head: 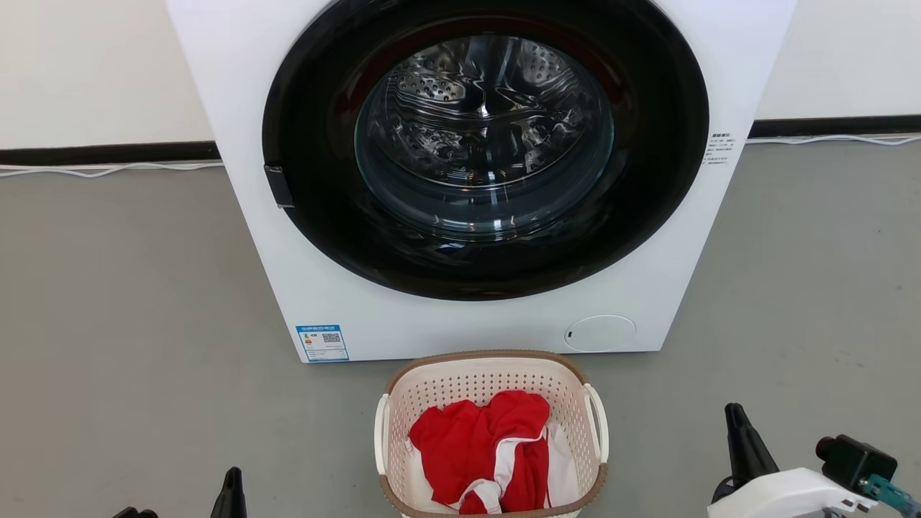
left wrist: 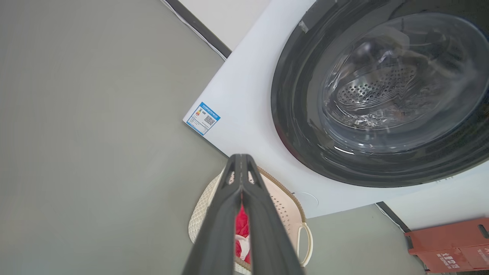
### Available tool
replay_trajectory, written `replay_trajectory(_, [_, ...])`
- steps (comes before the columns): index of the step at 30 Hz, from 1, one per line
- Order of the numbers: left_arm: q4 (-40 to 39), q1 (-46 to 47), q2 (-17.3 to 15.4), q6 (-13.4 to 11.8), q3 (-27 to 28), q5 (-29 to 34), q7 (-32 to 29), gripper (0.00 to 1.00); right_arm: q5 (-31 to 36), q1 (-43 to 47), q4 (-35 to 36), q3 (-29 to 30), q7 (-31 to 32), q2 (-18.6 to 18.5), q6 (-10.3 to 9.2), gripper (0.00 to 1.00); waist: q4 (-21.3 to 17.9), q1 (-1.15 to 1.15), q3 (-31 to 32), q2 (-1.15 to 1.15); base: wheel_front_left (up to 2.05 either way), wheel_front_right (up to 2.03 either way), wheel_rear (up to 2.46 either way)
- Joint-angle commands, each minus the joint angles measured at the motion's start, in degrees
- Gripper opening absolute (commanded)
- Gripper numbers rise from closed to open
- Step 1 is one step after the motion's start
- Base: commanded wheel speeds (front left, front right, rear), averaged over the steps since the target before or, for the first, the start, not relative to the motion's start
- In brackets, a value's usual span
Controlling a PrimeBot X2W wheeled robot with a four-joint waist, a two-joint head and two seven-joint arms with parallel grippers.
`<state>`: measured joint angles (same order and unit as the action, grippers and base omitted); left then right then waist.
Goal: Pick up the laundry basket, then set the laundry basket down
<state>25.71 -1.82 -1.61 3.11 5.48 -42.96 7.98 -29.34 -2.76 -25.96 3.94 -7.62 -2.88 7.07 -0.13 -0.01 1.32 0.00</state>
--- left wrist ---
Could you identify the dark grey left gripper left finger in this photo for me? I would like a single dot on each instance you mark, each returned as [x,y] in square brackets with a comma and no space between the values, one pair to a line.
[217,236]

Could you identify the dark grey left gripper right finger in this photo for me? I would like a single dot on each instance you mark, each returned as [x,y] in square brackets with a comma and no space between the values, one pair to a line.
[267,236]

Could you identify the cream perforated laundry basket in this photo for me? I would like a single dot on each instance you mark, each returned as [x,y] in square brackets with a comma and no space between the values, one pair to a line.
[284,206]

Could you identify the red and white garment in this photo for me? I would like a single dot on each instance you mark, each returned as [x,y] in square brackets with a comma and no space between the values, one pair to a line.
[241,225]

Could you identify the round white filter cover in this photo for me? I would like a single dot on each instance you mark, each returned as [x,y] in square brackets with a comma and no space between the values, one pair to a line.
[305,199]

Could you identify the blue energy label sticker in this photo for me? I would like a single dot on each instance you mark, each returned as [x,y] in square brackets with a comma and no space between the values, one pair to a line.
[203,118]

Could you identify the round black glass washer door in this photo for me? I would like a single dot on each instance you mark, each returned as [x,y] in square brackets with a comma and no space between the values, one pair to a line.
[305,114]

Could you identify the white front-load washing machine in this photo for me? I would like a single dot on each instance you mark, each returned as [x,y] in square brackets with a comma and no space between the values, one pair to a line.
[248,95]

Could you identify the red plastic folding crate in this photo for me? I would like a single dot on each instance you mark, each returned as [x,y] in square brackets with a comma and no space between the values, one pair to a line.
[450,244]

